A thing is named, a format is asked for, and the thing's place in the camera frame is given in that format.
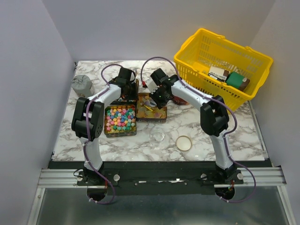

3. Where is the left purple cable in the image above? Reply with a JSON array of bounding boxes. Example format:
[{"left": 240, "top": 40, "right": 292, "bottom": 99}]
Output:
[{"left": 83, "top": 63, "right": 122, "bottom": 204}]

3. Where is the yellow shopping basket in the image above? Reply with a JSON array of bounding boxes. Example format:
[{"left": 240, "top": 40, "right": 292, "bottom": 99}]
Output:
[{"left": 173, "top": 28, "right": 273, "bottom": 111}]

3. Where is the tin of star candies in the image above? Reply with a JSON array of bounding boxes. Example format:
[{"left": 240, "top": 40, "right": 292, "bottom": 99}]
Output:
[{"left": 104, "top": 105, "right": 137, "bottom": 138}]

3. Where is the tin of popsicle gummies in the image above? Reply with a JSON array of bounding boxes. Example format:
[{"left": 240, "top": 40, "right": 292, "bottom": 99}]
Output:
[{"left": 135, "top": 93, "right": 167, "bottom": 123}]

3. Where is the round jar lid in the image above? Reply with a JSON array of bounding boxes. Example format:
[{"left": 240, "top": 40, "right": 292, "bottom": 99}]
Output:
[{"left": 175, "top": 135, "right": 192, "bottom": 151}]

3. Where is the tin of lollipops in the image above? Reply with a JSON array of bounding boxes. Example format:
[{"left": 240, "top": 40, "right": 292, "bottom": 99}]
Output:
[{"left": 111, "top": 79, "right": 139, "bottom": 105}]

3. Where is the grey drawstring pouch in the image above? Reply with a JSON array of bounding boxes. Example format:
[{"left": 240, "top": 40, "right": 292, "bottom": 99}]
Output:
[{"left": 71, "top": 75, "right": 94, "bottom": 98}]

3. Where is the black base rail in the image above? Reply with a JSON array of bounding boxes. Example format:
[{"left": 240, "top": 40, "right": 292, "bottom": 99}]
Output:
[{"left": 38, "top": 161, "right": 282, "bottom": 200}]

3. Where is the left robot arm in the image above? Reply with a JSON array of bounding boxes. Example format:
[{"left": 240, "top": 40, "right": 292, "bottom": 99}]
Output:
[{"left": 71, "top": 67, "right": 138, "bottom": 185}]

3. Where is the brown chocolate bar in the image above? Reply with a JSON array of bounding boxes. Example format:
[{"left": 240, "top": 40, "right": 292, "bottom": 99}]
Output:
[{"left": 239, "top": 77, "right": 250, "bottom": 91}]

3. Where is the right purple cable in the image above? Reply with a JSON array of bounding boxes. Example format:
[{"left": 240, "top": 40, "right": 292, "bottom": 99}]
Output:
[{"left": 140, "top": 56, "right": 256, "bottom": 203}]

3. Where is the fake bacon slab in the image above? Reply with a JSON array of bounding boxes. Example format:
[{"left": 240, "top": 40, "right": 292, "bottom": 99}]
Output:
[{"left": 171, "top": 95, "right": 189, "bottom": 105}]

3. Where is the green box in basket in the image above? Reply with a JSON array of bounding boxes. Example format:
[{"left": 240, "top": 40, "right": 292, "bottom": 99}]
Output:
[{"left": 226, "top": 72, "right": 245, "bottom": 89}]

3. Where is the metal candy scoop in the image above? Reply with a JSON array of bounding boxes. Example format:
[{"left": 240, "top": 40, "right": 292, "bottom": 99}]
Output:
[{"left": 143, "top": 98, "right": 158, "bottom": 111}]

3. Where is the small glass jar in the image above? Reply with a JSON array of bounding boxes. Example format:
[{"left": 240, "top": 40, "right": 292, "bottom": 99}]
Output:
[{"left": 150, "top": 127, "right": 165, "bottom": 144}]

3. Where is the black white packet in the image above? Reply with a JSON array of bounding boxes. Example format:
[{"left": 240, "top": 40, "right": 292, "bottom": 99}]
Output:
[{"left": 208, "top": 66, "right": 229, "bottom": 82}]

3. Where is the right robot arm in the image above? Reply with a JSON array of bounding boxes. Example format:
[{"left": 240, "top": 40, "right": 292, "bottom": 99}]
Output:
[{"left": 146, "top": 69, "right": 236, "bottom": 184}]

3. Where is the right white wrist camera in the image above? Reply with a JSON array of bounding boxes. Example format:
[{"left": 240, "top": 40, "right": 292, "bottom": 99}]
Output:
[{"left": 146, "top": 79, "right": 161, "bottom": 94}]

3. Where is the purple cable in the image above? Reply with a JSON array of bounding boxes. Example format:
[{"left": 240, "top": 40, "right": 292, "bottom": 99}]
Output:
[
  {"left": 83, "top": 63, "right": 122, "bottom": 204},
  {"left": 140, "top": 56, "right": 256, "bottom": 203}
]

